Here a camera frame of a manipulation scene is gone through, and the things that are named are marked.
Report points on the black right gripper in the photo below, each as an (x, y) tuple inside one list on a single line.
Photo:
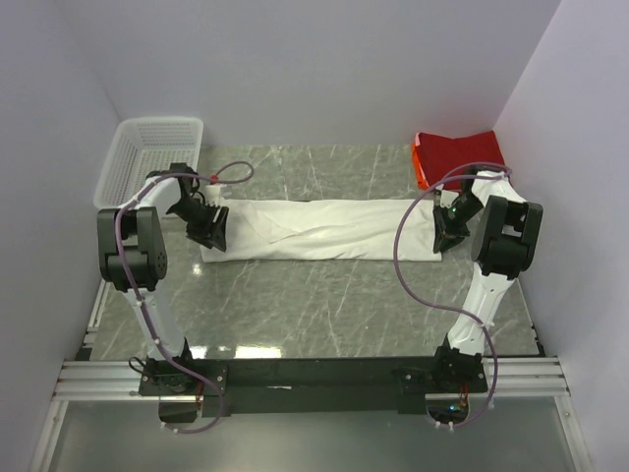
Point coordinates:
[(454, 235)]

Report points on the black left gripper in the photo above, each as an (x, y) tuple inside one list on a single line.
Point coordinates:
[(211, 233)]

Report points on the white t shirt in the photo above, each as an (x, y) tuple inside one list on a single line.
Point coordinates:
[(309, 231)]

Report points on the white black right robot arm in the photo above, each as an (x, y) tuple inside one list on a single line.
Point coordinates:
[(503, 247)]

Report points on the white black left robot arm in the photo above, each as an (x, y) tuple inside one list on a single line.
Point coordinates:
[(132, 256)]

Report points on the folded red t shirt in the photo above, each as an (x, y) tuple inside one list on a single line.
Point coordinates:
[(444, 154)]

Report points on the white plastic basket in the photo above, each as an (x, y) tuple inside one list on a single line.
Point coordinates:
[(143, 145)]

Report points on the black base crossbar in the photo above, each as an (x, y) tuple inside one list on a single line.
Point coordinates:
[(310, 385)]

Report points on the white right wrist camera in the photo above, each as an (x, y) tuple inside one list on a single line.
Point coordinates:
[(444, 198)]

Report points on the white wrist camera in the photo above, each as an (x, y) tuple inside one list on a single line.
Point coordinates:
[(213, 191), (444, 198)]

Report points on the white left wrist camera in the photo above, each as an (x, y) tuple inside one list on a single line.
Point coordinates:
[(213, 191)]

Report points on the aluminium rail frame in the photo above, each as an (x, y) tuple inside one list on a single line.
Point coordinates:
[(92, 376)]

